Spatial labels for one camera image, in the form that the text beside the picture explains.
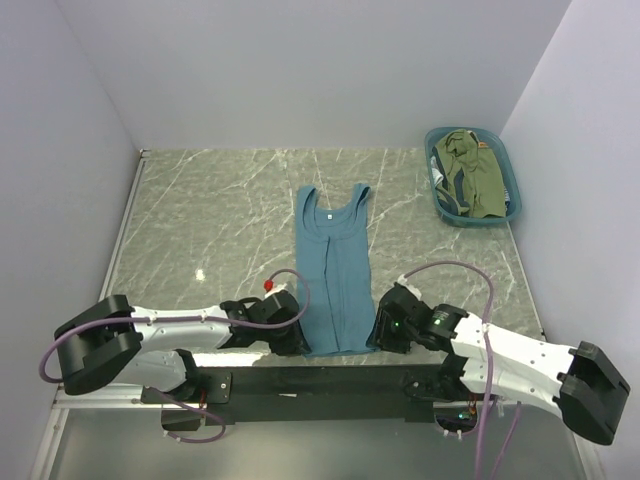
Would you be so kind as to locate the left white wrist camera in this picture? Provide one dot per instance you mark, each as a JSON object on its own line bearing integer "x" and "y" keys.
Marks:
{"x": 271, "y": 287}

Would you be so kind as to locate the dark blue garment in basket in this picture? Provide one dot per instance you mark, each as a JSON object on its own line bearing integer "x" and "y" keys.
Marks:
{"x": 449, "y": 191}

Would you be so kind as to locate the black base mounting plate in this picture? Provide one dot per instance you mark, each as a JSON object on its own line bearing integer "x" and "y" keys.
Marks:
{"x": 262, "y": 408}

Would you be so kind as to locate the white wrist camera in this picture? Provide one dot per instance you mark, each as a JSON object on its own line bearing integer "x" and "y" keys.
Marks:
{"x": 403, "y": 281}
{"x": 271, "y": 287}

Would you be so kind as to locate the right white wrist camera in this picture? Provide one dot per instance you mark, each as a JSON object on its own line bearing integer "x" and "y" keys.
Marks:
{"x": 403, "y": 281}

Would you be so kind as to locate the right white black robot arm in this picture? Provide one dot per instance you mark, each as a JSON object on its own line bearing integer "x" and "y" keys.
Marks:
{"x": 580, "y": 385}

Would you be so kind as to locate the teal plastic laundry basket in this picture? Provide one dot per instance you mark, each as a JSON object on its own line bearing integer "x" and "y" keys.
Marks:
{"x": 514, "y": 204}

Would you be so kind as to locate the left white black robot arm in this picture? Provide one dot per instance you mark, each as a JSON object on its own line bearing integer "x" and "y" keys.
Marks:
{"x": 115, "y": 342}

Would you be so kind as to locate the olive green tank top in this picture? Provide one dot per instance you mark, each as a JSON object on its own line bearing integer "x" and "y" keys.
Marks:
{"x": 483, "y": 184}

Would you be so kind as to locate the blue tank top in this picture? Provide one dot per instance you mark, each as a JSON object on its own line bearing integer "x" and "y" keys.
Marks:
{"x": 332, "y": 254}

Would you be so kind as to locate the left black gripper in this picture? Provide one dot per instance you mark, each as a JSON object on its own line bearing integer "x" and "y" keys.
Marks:
{"x": 296, "y": 343}

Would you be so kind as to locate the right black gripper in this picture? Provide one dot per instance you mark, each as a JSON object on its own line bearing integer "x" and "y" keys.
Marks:
{"x": 381, "y": 338}

